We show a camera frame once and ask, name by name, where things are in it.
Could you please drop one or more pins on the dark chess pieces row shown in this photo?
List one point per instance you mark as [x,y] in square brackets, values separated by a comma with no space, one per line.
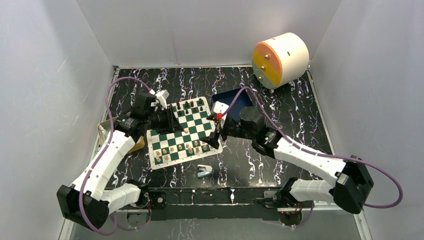
[191,107]

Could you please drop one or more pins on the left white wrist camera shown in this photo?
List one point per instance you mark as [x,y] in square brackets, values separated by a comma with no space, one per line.
[161,99]

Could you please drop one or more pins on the green white chess board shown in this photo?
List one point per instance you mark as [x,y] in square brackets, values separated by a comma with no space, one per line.
[166,150]

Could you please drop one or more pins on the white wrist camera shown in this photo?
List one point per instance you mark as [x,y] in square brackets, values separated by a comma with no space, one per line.
[218,113]
[161,99]

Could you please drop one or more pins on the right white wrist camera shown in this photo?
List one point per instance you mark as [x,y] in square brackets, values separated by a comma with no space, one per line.
[218,113]

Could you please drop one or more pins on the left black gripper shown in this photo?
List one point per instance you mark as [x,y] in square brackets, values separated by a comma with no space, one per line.
[172,124]

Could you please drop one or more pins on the white cylindrical drawer cabinet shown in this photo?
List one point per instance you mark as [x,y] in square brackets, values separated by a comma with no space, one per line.
[280,60]

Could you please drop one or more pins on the small light blue stapler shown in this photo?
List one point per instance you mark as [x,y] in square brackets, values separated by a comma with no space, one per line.
[204,170]

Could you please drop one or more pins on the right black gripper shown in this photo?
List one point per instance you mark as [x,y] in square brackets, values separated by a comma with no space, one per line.
[212,139]

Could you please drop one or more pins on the gold metal tin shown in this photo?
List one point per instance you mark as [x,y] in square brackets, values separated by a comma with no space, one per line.
[104,130]

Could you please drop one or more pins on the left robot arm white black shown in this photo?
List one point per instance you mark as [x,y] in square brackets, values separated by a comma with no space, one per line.
[86,201]

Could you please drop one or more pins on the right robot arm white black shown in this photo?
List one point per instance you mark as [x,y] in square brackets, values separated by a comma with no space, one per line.
[346,184]

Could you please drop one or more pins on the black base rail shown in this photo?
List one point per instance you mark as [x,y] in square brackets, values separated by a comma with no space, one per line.
[212,202]

